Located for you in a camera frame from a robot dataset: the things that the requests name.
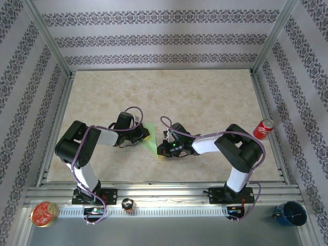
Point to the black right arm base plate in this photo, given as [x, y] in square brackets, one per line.
[216, 194]

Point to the round red and gold tin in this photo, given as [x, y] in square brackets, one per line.
[44, 214]

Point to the red soda can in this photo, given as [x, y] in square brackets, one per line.
[264, 128]

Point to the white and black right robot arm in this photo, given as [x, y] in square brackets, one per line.
[205, 144]

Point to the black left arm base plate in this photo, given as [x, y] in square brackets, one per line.
[110, 196]

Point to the dark blue mug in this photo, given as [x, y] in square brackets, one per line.
[292, 214]

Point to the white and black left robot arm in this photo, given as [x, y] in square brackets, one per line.
[107, 135]

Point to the aluminium profile frame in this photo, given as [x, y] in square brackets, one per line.
[164, 191]

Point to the small black and brown knob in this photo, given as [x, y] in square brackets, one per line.
[128, 204]

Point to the small circuit board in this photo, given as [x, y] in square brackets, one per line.
[94, 210]
[235, 210]

